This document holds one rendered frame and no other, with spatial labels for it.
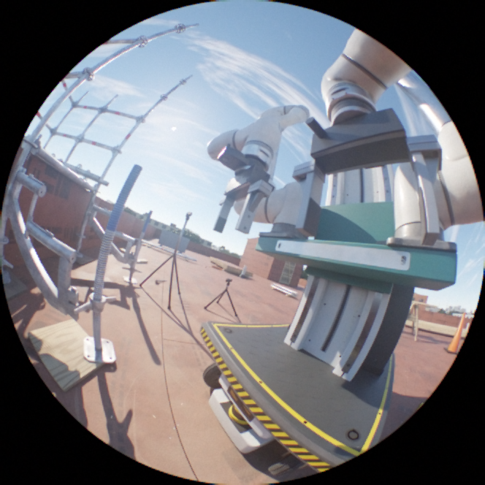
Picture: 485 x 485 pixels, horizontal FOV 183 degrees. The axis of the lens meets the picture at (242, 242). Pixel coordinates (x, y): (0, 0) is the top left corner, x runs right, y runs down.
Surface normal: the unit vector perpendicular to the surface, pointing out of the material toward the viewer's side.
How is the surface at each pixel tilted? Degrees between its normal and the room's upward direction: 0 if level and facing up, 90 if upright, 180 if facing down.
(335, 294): 90
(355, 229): 90
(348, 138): 90
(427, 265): 90
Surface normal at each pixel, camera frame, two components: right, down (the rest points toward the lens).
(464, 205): -0.78, 0.62
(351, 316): -0.80, -0.33
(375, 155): -0.33, 0.94
